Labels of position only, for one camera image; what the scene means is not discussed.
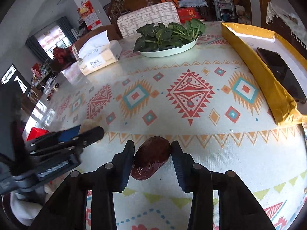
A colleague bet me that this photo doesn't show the white oval plate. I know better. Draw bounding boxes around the white oval plate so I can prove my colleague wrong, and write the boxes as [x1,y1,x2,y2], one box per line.
[139,36,199,58]

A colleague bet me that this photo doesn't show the white patterned chair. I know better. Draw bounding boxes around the white patterned chair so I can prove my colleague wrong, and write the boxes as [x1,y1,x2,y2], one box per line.
[117,2,181,39]

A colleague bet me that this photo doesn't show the white tissue box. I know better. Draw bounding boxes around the white tissue box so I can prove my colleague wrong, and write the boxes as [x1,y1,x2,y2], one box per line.
[78,30,123,76]

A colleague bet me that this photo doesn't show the metal storage rack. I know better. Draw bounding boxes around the metal storage rack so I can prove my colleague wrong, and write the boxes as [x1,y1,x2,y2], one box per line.
[213,0,234,21]

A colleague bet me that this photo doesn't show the red wall calendar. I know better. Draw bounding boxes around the red wall calendar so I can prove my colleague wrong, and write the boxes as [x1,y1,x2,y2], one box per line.
[77,0,99,30]

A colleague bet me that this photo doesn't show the dark red date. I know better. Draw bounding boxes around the dark red date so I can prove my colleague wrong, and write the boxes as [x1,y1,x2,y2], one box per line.
[130,136,171,180]

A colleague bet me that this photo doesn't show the yellow box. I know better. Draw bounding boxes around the yellow box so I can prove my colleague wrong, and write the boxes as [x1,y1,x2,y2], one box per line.
[221,22,307,126]

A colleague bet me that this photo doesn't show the patterned tablecloth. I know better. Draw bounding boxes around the patterned tablecloth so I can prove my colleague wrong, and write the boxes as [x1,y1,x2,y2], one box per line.
[23,20,307,230]

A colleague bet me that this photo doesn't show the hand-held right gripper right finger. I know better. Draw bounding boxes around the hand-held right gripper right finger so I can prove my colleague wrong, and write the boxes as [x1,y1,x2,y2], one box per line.
[170,140,276,230]

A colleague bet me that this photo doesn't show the red printed gift box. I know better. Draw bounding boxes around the red printed gift box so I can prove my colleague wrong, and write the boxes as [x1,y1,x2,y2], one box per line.
[179,7,201,23]

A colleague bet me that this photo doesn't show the black smartphone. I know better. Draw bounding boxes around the black smartphone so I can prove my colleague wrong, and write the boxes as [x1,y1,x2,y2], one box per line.
[257,47,307,104]

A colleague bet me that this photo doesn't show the white lace cloth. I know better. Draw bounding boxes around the white lace cloth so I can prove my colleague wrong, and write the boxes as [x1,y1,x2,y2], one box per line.
[266,0,307,46]

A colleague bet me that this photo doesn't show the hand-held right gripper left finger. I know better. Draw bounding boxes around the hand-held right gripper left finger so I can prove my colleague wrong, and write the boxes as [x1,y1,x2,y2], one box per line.
[29,140,135,230]

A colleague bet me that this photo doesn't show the window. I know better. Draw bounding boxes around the window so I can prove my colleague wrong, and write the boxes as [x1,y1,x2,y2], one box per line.
[25,17,77,63]

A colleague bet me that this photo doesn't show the spinach leaves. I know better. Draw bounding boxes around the spinach leaves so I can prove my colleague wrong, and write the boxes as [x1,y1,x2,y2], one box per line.
[133,19,207,53]

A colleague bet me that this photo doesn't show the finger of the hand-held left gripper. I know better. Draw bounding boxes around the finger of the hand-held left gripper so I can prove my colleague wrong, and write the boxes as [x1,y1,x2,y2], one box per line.
[27,126,105,159]
[25,125,81,149]

